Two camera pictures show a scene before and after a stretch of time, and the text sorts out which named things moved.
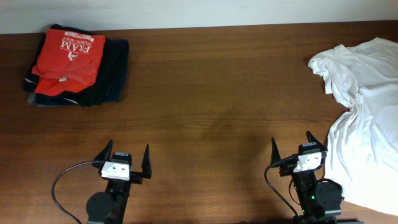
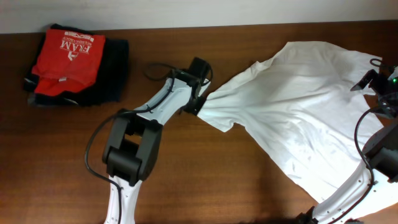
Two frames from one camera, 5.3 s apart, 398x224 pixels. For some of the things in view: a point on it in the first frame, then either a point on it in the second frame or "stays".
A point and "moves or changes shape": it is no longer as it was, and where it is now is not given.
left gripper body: x=135 y=177 -> x=195 y=105
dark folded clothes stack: x=109 y=84 stays
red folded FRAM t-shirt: x=67 y=61 stays
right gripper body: x=285 y=170 -> x=369 y=78
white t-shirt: x=362 y=147 moves or changes shape
